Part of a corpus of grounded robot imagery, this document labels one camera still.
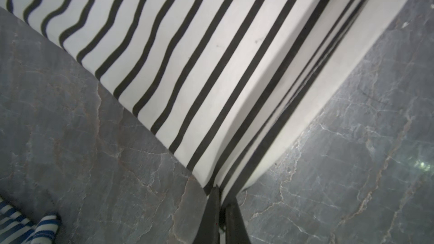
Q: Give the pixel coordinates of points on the blue striped tank top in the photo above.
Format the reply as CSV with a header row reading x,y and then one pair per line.
x,y
16,228

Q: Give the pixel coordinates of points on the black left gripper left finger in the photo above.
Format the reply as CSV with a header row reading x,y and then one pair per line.
x,y
208,232

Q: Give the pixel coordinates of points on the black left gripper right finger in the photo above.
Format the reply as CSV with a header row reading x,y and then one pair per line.
x,y
235,228

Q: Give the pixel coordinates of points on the black striped tank top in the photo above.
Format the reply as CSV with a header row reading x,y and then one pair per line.
x,y
225,85

